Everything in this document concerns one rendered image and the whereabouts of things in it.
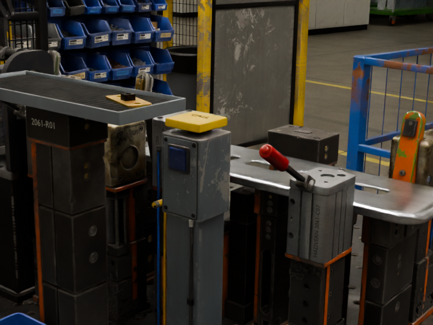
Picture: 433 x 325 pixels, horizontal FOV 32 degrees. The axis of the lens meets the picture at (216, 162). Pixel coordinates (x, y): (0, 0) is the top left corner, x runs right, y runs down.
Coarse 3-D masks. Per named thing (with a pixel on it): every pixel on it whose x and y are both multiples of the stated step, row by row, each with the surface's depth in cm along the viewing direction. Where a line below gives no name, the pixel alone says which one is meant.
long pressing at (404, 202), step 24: (240, 168) 134; (264, 168) 134; (312, 168) 135; (336, 168) 135; (288, 192) 123; (360, 192) 122; (408, 192) 123; (432, 192) 123; (384, 216) 113; (408, 216) 111; (432, 216) 114
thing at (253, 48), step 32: (224, 0) 446; (256, 0) 466; (288, 0) 488; (224, 32) 452; (256, 32) 474; (288, 32) 495; (224, 64) 458; (256, 64) 481; (288, 64) 501; (224, 96) 464; (256, 96) 487; (288, 96) 508; (224, 128) 470; (256, 128) 494
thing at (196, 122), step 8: (192, 112) 103; (168, 120) 99; (176, 120) 98; (184, 120) 98; (192, 120) 98; (200, 120) 98; (208, 120) 98; (216, 120) 99; (224, 120) 100; (184, 128) 98; (192, 128) 97; (200, 128) 96; (208, 128) 98
